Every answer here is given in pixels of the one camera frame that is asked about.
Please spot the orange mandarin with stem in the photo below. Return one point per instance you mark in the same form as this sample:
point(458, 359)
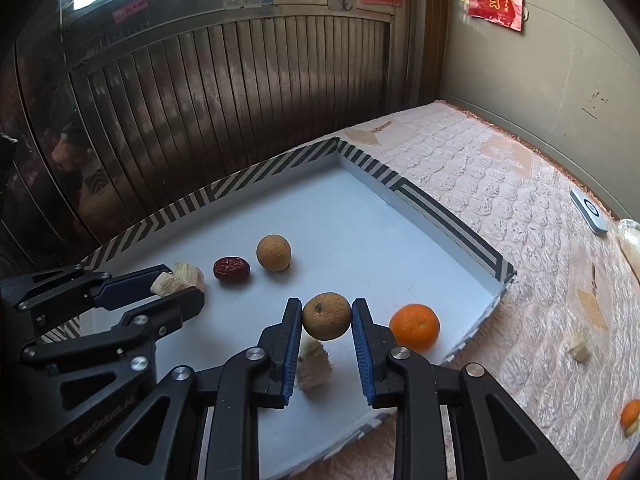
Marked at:
point(632, 412)

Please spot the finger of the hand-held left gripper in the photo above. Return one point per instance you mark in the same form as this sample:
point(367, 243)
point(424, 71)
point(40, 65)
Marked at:
point(125, 287)
point(170, 310)

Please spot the red jujube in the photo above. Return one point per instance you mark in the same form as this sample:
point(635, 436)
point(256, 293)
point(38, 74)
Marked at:
point(231, 269)

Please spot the large round brown fruit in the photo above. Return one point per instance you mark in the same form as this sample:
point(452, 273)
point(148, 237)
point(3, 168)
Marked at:
point(273, 253)

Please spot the brown fruit with stem mark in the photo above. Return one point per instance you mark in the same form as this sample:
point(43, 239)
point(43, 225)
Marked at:
point(326, 316)

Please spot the wooden slatted panel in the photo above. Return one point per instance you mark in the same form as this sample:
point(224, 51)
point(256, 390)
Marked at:
point(225, 85)

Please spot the white corn cob piece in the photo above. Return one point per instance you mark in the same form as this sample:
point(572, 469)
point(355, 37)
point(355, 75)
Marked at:
point(314, 367)
point(581, 346)
point(182, 277)

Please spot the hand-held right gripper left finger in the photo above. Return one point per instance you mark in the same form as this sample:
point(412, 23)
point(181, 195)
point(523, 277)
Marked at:
point(290, 360)

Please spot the flat white device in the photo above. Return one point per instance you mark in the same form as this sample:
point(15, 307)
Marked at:
point(590, 210)

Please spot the striped cardboard box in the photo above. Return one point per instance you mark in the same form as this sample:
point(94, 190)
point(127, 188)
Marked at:
point(350, 220)

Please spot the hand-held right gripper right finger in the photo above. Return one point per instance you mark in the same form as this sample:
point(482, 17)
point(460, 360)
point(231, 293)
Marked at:
point(362, 360)

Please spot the wrapped white daikon radish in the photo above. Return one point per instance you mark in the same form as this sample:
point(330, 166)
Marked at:
point(631, 245)

